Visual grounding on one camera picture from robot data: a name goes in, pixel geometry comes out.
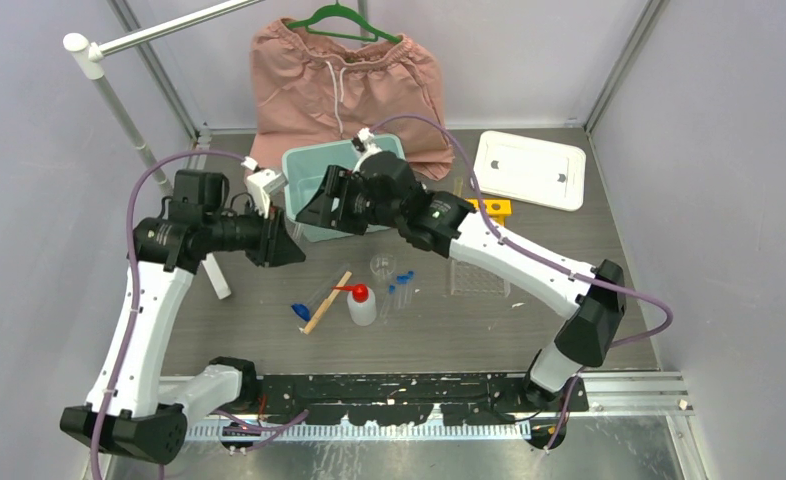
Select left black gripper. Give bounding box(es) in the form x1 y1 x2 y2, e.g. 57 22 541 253
204 198 306 268

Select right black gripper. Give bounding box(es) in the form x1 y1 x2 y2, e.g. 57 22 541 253
296 165 403 236

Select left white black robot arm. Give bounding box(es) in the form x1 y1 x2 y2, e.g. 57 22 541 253
60 168 305 466

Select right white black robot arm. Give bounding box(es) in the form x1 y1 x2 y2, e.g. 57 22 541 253
296 151 625 411

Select teal plastic bin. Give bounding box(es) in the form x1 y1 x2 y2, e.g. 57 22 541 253
282 134 405 243

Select blue cap test tube lying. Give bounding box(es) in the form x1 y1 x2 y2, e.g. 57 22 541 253
290 263 349 324

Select wooden test tube clamp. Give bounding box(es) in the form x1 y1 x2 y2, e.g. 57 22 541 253
301 270 352 335

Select small clear glass beaker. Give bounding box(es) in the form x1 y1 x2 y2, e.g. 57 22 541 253
369 253 396 284

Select white red wash bottle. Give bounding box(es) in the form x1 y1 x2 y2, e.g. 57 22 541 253
335 284 377 326

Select pink shorts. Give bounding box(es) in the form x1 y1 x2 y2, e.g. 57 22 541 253
250 18 454 180

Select clear well plate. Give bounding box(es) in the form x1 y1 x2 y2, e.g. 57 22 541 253
449 260 511 298

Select yellow test tube rack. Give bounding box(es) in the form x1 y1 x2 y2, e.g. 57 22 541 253
467 198 513 227

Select green clothes hanger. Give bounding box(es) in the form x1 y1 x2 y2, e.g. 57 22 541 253
285 1 402 44

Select white plastic tray lid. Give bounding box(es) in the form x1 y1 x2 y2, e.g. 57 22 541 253
474 131 587 212

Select white metal clothes rack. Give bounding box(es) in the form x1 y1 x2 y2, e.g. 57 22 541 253
62 0 266 301

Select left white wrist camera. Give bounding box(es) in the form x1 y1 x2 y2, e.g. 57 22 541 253
241 156 288 219

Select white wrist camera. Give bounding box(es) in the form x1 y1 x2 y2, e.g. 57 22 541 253
241 156 288 219
351 127 382 171

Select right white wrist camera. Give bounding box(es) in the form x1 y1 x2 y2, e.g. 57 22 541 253
351 127 382 171

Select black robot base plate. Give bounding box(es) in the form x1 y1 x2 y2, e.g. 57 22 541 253
221 372 589 427

